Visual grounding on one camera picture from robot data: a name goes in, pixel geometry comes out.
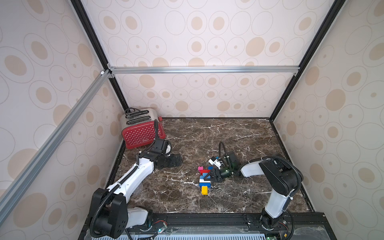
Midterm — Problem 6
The red long lego brick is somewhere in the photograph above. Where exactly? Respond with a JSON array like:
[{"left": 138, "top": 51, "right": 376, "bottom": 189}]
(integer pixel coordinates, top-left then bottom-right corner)
[{"left": 200, "top": 169, "right": 211, "bottom": 176}]

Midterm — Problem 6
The yellow square lego brick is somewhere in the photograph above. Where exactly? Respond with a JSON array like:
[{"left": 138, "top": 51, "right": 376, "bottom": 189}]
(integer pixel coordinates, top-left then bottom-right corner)
[{"left": 201, "top": 186, "right": 209, "bottom": 196}]

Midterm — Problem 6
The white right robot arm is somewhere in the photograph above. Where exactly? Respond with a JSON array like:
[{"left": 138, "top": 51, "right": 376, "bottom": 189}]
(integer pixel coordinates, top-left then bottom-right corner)
[{"left": 199, "top": 152, "right": 304, "bottom": 225}]

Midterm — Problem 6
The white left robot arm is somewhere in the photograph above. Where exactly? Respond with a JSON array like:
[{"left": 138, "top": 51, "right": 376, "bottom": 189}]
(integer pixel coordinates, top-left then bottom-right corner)
[{"left": 86, "top": 138, "right": 183, "bottom": 239}]

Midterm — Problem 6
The red polka dot toaster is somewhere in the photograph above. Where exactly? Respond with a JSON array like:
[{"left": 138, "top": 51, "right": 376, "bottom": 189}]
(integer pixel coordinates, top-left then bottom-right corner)
[{"left": 120, "top": 108, "right": 166, "bottom": 149}]

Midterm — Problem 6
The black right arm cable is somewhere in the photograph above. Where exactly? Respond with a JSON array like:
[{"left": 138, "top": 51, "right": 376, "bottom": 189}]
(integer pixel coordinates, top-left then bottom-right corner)
[{"left": 218, "top": 141, "right": 304, "bottom": 199}]

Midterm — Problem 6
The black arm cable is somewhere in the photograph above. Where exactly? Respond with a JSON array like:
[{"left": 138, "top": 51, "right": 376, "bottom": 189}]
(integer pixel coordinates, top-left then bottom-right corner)
[
  {"left": 89, "top": 119, "right": 160, "bottom": 238},
  {"left": 218, "top": 141, "right": 304, "bottom": 199}
]

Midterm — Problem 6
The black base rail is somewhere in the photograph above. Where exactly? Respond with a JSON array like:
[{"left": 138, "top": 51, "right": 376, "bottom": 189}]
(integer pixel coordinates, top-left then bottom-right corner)
[{"left": 129, "top": 212, "right": 336, "bottom": 240}]

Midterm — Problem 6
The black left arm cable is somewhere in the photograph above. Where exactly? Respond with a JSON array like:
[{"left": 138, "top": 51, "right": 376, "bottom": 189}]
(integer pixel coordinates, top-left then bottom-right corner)
[{"left": 89, "top": 119, "right": 160, "bottom": 238}]

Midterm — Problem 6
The horizontal aluminium frame bar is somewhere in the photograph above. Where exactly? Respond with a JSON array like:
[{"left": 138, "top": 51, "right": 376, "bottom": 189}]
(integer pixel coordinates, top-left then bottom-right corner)
[{"left": 110, "top": 66, "right": 300, "bottom": 75}]

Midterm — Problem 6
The left aluminium frame bar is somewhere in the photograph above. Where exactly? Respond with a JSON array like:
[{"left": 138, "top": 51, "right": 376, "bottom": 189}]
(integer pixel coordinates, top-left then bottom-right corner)
[{"left": 1, "top": 70, "right": 111, "bottom": 224}]

